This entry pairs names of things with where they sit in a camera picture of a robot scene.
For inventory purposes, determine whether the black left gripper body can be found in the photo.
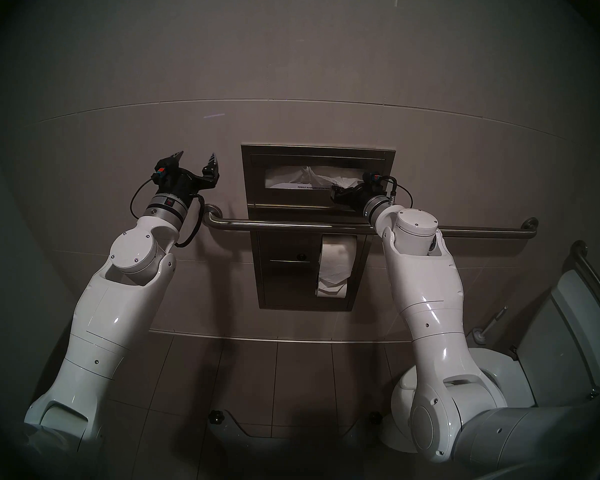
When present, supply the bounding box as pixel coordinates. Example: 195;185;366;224
167;166;208;200

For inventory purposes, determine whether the dark robot base platform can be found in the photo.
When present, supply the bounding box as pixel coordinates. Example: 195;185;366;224
207;409;386;480

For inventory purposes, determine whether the long steel grab bar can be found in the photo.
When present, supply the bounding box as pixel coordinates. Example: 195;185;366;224
202;203;539;241

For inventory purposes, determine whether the white toilet brush with holder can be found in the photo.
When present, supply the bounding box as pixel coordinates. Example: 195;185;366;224
470;305;508;346

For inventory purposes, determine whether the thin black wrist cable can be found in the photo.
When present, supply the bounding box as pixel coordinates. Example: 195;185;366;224
380;175;415;210
130;176;156;220

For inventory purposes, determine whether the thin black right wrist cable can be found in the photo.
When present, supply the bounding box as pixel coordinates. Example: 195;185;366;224
380;175;415;210

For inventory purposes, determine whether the stainless steel recessed dispenser unit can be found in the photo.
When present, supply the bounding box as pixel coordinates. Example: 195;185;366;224
240;144;397;312

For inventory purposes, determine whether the white toilet with tank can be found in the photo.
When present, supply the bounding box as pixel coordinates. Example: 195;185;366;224
380;269;600;452

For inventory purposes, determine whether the white toilet paper roll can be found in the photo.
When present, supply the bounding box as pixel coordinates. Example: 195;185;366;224
316;234;358;299

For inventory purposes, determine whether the thick black left gripper cable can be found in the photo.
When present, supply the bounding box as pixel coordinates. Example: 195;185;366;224
174;194;205;249

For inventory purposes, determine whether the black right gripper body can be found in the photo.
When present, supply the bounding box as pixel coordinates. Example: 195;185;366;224
343;183;376;216

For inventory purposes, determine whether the white paper toilet seat cover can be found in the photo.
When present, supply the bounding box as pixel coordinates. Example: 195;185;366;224
265;165;363;191

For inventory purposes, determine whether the thin black left wrist cable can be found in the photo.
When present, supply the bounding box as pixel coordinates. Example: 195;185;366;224
130;176;156;220

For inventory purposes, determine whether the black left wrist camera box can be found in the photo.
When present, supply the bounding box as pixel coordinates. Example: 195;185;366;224
151;158;178;190

